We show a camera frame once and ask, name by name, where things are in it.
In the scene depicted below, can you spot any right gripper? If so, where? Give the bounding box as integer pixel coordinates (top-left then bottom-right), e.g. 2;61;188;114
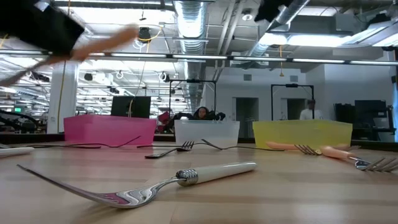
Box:
254;0;293;22

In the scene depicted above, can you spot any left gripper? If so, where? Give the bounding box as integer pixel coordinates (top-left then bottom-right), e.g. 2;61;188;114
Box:
0;0;85;57

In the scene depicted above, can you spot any orange-handled silver fork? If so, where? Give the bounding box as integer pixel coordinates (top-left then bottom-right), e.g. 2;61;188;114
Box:
266;141;362;153
317;145;398;173
294;142;351;156
0;25;140;88

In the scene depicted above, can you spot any white utensil handle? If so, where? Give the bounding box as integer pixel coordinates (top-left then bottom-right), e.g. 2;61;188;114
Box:
0;146;35;158

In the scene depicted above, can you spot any round ceiling fixture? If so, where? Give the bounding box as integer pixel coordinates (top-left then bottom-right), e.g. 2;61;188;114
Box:
241;8;254;22

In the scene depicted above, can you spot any white pillar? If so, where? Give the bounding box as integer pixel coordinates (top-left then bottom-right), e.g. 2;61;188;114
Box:
46;60;79;134

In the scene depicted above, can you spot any horizontal light bar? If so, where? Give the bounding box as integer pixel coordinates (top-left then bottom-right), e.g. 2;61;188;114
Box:
0;49;398;67

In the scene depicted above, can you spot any person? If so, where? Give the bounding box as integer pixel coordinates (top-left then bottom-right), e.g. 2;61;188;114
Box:
192;106;213;121
299;99;324;121

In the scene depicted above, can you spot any black monitor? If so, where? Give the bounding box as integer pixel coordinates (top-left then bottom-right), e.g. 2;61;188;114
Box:
111;95;152;119

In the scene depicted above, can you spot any pink plastic bin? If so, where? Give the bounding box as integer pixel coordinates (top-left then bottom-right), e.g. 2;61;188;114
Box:
63;114;157;147

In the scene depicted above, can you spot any yellow plastic bin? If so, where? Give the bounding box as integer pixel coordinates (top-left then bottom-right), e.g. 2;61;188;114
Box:
252;119;353;150

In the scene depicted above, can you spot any clear plastic bin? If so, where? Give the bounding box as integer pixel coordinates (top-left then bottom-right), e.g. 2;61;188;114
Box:
174;120;241;149

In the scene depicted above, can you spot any dark equipment rack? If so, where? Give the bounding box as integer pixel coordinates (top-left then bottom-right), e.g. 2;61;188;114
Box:
334;99;396;141

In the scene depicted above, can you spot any red chair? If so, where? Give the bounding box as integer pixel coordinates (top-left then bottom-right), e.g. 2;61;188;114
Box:
157;111;172;134

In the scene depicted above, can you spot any yellow hanging cable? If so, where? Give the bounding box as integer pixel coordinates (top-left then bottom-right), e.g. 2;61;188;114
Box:
127;29;163;118
57;60;67;133

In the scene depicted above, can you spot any black rig frame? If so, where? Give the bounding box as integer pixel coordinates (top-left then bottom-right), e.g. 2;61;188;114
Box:
271;83;315;121
169;79;218;121

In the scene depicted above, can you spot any silver ventilation duct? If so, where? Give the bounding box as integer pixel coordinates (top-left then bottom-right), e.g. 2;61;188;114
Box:
173;0;208;118

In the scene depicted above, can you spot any black cord reel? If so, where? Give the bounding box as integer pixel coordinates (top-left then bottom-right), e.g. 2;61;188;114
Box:
137;27;152;42

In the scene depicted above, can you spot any white-handled silver fork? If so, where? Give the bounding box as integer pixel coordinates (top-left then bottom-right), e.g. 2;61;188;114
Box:
17;161;258;209

